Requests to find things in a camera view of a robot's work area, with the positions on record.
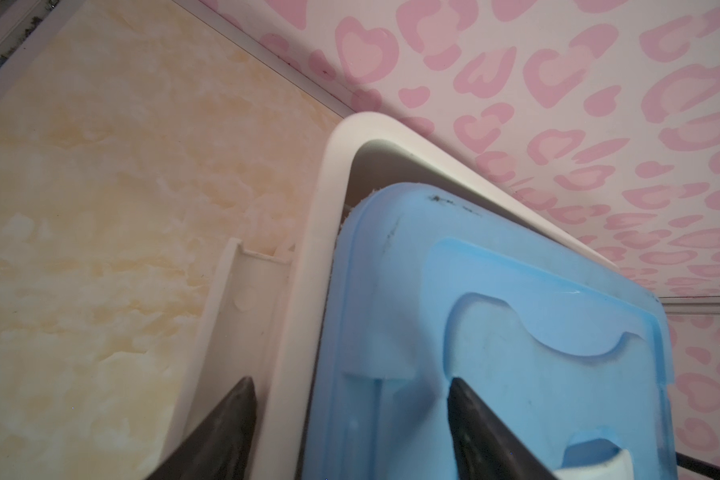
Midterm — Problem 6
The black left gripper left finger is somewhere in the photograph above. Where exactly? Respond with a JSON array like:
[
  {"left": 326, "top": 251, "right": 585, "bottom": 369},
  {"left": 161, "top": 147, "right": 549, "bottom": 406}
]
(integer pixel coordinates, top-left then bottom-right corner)
[{"left": 147, "top": 376, "right": 257, "bottom": 480}]

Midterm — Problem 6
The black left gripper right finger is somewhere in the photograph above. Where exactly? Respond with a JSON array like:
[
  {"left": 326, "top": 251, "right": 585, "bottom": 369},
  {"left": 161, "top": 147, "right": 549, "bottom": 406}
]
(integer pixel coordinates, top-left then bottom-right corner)
[{"left": 447, "top": 377, "right": 555, "bottom": 480}]

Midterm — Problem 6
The blue plastic bin lid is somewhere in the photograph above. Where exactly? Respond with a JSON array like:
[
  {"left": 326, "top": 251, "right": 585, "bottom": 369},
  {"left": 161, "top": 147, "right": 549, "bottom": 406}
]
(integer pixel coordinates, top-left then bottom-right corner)
[{"left": 301, "top": 183, "right": 677, "bottom": 479}]

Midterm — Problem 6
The white plastic storage bin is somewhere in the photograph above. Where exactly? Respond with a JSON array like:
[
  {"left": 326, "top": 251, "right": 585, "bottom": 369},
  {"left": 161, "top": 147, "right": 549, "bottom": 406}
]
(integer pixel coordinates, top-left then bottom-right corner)
[{"left": 162, "top": 112, "right": 602, "bottom": 479}]

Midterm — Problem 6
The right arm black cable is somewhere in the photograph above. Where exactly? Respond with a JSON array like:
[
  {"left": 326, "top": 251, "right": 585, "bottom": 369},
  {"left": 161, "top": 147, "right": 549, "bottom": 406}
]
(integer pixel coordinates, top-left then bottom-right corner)
[{"left": 674, "top": 451, "right": 720, "bottom": 480}]

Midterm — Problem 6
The rear wall base rail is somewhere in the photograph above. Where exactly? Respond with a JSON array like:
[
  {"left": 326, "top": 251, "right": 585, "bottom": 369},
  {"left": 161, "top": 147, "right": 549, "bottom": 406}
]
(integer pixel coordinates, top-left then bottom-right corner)
[{"left": 175, "top": 0, "right": 354, "bottom": 118}]

